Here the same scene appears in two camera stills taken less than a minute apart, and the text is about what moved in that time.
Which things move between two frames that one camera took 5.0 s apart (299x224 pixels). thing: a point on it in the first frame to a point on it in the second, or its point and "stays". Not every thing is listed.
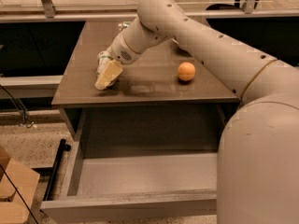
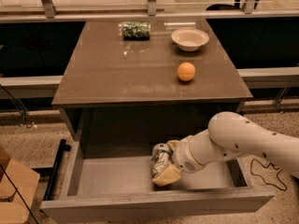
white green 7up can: x=103 y=59 to x=160 y=161
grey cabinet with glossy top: x=169 y=93 stays
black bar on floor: x=63 y=148 stays
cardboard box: x=18 y=186 stays
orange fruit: x=186 y=71 stays
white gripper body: x=120 y=51 to x=183 y=157
